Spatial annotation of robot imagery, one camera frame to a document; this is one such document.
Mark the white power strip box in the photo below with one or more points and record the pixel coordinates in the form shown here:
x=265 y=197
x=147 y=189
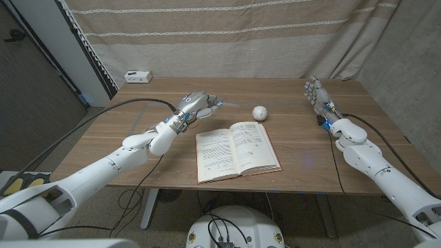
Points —
x=138 y=76

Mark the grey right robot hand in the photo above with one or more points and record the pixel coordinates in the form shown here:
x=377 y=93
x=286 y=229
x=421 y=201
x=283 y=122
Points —
x=320 y=98

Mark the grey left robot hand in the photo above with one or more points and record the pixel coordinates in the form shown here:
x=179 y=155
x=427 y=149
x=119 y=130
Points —
x=194 y=103

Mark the clear tape strip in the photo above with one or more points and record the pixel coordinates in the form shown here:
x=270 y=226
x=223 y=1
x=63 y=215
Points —
x=231 y=104

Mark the beige striped curtain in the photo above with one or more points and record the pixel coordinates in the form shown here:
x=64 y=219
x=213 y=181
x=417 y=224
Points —
x=224 y=41

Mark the white baseball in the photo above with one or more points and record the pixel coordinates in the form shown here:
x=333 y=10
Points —
x=259 y=113

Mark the black backdrop frame pole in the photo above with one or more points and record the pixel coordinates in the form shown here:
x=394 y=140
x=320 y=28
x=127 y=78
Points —
x=87 y=51

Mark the open book with red cover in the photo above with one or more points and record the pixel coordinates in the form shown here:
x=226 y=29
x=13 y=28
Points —
x=241 y=151

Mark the black ribbed round object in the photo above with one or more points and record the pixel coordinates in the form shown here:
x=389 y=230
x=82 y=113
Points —
x=169 y=195

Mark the grey metal table leg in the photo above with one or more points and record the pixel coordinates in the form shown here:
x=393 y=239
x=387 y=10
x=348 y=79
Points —
x=327 y=217
x=150 y=210

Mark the white robot torso base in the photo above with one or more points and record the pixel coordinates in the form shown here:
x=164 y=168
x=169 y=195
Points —
x=237 y=227

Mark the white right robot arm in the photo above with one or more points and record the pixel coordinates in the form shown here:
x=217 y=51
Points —
x=386 y=172

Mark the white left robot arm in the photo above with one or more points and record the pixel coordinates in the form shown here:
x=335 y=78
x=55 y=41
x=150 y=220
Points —
x=96 y=172

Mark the yellow black foot pedal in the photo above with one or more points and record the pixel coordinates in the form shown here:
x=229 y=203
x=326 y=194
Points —
x=36 y=182
x=13 y=186

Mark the grey textured backdrop cloth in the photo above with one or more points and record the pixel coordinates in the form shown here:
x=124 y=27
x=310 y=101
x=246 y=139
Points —
x=406 y=69

